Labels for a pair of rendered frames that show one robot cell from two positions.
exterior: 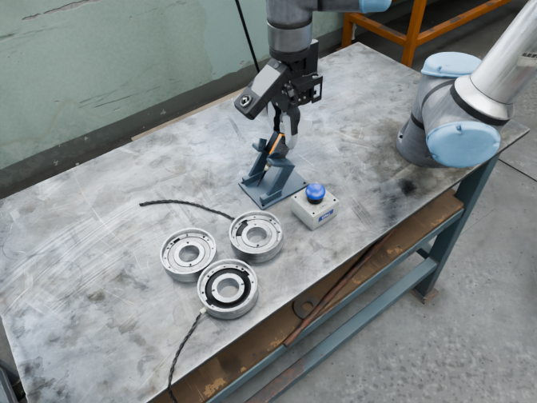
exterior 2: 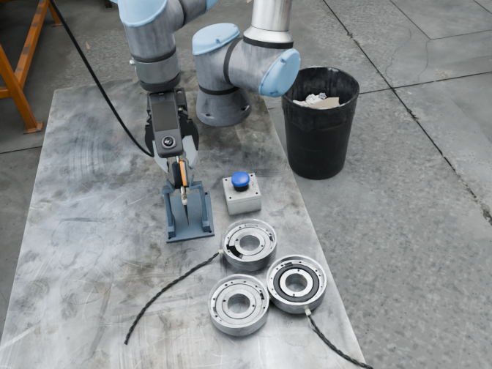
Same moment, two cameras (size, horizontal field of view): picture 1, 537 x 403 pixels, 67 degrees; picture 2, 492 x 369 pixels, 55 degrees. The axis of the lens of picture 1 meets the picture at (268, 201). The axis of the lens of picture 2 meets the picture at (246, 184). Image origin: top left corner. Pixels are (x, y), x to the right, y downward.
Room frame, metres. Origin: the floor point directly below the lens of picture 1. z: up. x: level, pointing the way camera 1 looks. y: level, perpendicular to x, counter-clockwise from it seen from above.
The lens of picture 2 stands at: (0.22, 0.53, 1.53)
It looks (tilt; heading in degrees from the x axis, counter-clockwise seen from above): 44 degrees down; 298
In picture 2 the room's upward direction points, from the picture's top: 6 degrees counter-clockwise
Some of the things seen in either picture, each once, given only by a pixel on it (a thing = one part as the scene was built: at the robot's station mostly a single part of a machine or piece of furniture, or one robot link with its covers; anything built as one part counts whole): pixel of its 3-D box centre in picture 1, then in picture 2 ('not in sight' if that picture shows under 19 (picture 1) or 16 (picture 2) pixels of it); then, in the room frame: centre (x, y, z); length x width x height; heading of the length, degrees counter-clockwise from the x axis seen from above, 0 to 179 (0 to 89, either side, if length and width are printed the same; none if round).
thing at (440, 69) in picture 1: (447, 88); (220, 55); (0.74, -0.39, 0.97); 0.13 x 0.12 x 0.14; 170
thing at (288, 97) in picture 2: not in sight; (317, 126); (0.70, -1.15, 0.21); 0.34 x 0.34 x 0.43
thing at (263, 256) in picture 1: (256, 237); (250, 245); (0.49, 0.03, 0.82); 0.10 x 0.10 x 0.04
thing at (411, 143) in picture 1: (432, 130); (222, 94); (0.75, -0.39, 0.85); 0.15 x 0.15 x 0.10
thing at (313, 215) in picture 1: (316, 204); (241, 191); (0.56, -0.10, 0.82); 0.08 x 0.07 x 0.05; 124
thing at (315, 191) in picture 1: (315, 197); (241, 184); (0.56, -0.09, 0.85); 0.04 x 0.04 x 0.05
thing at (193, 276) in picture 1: (189, 256); (239, 305); (0.45, 0.16, 0.82); 0.10 x 0.10 x 0.04
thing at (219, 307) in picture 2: (189, 256); (239, 306); (0.45, 0.16, 0.82); 0.08 x 0.08 x 0.02
